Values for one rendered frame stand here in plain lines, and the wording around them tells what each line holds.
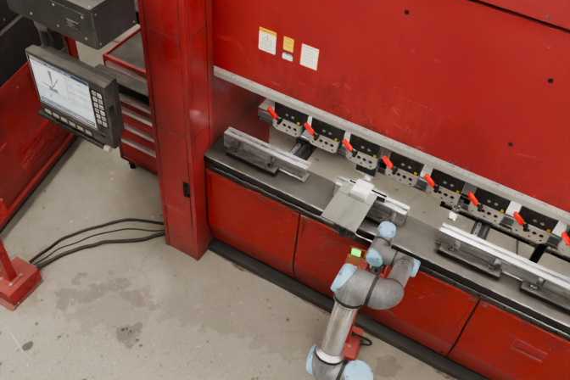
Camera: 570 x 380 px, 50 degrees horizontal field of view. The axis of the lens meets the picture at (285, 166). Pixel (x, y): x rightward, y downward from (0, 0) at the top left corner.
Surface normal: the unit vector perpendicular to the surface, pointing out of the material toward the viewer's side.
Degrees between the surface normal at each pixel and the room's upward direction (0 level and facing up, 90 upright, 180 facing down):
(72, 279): 0
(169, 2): 90
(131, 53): 0
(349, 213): 0
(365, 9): 90
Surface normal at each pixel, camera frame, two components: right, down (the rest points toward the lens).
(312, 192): 0.07, -0.69
